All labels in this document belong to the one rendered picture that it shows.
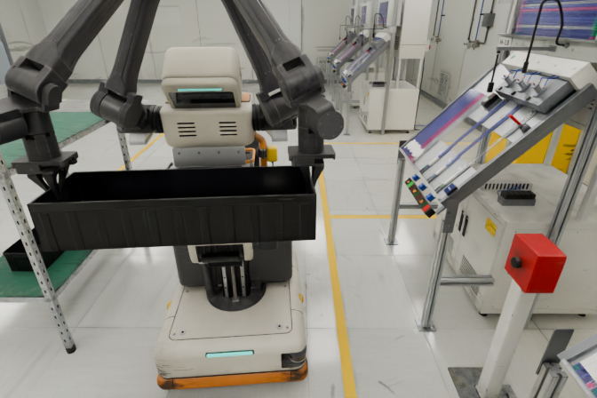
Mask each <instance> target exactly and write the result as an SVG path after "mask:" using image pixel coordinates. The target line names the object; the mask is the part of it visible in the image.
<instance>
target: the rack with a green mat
mask: <svg viewBox="0 0 597 398"><path fill-rule="evenodd" d="M49 113H50V116H51V119H52V125H53V128H54V131H55V134H56V138H57V141H58V144H59V147H60V151H62V148H64V147H66V146H68V145H70V144H71V143H73V142H75V141H77V140H79V139H80V138H82V137H84V136H86V135H88V134H90V133H91V132H93V131H96V130H98V129H99V128H100V127H102V126H104V125H106V124H107V123H104V122H105V119H102V118H100V117H98V116H96V115H94V114H93V113H92V112H51V111H50V112H49ZM108 123H110V121H109V122H108ZM117 134H118V138H119V142H120V146H121V150H122V154H123V161H124V165H125V170H132V167H131V159H130V155H129V151H128V147H127V142H126V138H125V134H124V133H120V132H119V131H118V132H117ZM25 154H26V150H25V148H24V145H23V142H22V139H17V140H15V141H12V142H9V143H6V144H3V145H0V188H1V190H2V192H3V195H4V199H5V201H6V203H7V205H8V208H9V210H10V213H11V215H12V218H13V221H14V223H15V226H16V227H17V230H18V232H19V235H20V239H21V241H22V243H23V245H24V247H25V250H26V252H27V255H28V258H29V260H30V263H31V265H32V267H33V269H34V272H32V271H12V270H11V269H10V267H9V264H8V262H7V260H6V258H5V256H4V255H3V256H2V257H0V303H47V305H48V307H49V309H50V312H51V314H52V318H53V320H54V322H55V324H56V327H57V329H58V332H59V334H60V337H61V340H62V342H63V345H64V347H65V349H66V351H67V353H68V354H72V353H74V352H75V351H76V345H75V342H74V340H73V338H72V335H71V333H70V330H69V328H68V324H67V322H66V319H65V317H64V314H63V312H62V310H61V307H60V303H59V301H58V299H57V297H58V296H59V295H60V294H61V292H63V291H64V290H65V289H66V288H67V286H68V285H69V284H70V283H71V282H72V281H73V280H74V278H75V277H76V276H77V275H78V274H79V272H80V271H81V270H82V269H83V268H84V267H85V265H86V264H87V263H88V262H89V261H90V260H91V259H92V257H93V256H94V255H95V254H96V253H97V251H98V250H83V251H64V252H63V253H62V254H61V255H60V256H59V257H58V258H57V259H56V260H55V261H54V262H53V263H52V264H51V265H50V266H49V267H48V268H47V269H46V268H45V265H44V262H43V259H42V257H41V254H40V251H39V250H38V247H37V245H36V240H35V238H34V236H33V234H32V231H31V228H30V226H29V223H28V220H27V217H26V215H25V212H24V210H23V208H22V205H21V203H20V199H19V197H18V194H17V191H16V189H15V186H14V185H13V182H12V178H11V176H12V175H14V174H16V173H17V172H16V170H15V169H13V168H12V165H11V162H12V161H14V160H16V159H17V158H19V157H21V156H23V155H25Z"/></svg>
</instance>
